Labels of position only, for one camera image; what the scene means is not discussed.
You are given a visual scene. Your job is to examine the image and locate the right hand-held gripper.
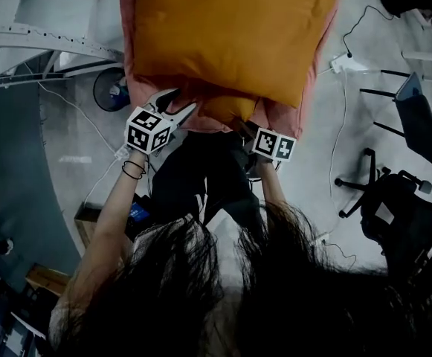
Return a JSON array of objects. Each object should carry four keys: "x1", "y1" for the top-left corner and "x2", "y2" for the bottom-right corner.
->
[{"x1": 241, "y1": 126, "x2": 298, "y2": 171}]

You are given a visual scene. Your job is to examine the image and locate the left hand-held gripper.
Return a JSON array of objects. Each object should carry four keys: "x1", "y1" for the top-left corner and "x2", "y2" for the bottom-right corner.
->
[{"x1": 125, "y1": 87, "x2": 199, "y2": 156}]

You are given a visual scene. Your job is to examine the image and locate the pink padded chair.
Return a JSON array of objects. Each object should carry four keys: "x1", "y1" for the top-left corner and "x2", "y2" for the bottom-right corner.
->
[{"x1": 118, "y1": 0, "x2": 350, "y2": 140}]

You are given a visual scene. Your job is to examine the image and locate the small orange cushion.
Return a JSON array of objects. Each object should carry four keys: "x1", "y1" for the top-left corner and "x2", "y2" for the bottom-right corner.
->
[{"x1": 197, "y1": 94, "x2": 261, "y2": 132}]

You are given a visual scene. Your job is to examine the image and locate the large orange cushion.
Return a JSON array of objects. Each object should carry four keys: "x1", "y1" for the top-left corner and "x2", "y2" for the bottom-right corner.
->
[{"x1": 132, "y1": 0, "x2": 338, "y2": 109}]

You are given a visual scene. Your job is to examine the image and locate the person's right forearm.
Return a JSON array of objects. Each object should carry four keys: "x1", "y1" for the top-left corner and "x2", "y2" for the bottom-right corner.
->
[{"x1": 256, "y1": 158, "x2": 289, "y2": 212}]

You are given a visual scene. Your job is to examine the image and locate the person's left forearm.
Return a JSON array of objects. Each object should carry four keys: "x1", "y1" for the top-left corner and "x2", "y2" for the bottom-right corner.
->
[{"x1": 57, "y1": 150, "x2": 148, "y2": 312}]

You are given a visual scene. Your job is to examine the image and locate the black waste bin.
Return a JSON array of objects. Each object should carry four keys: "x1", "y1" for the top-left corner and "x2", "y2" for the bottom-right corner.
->
[{"x1": 92, "y1": 67, "x2": 131, "y2": 113}]

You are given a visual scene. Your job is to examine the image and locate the person's black trousers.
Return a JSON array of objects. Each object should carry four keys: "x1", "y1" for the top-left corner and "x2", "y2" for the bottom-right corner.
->
[{"x1": 150, "y1": 130, "x2": 267, "y2": 234}]

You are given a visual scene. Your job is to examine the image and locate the black wrist bands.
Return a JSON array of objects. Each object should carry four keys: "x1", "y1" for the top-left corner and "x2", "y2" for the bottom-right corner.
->
[{"x1": 121, "y1": 160, "x2": 146, "y2": 181}]

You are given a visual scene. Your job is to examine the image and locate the black device blue screen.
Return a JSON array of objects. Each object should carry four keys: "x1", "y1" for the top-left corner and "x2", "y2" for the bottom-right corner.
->
[{"x1": 126, "y1": 199, "x2": 152, "y2": 234}]

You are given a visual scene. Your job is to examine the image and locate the dark grey stool chair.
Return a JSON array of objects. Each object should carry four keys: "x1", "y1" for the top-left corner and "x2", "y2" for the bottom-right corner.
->
[{"x1": 359, "y1": 71, "x2": 432, "y2": 170}]

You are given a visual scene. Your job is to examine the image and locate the black office chair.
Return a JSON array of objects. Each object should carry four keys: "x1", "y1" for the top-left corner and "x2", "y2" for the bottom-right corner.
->
[{"x1": 334, "y1": 147, "x2": 432, "y2": 274}]

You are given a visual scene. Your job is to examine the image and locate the white metal shelf rack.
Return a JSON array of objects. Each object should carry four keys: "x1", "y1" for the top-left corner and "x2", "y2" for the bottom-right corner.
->
[{"x1": 0, "y1": 0, "x2": 126, "y2": 89}]

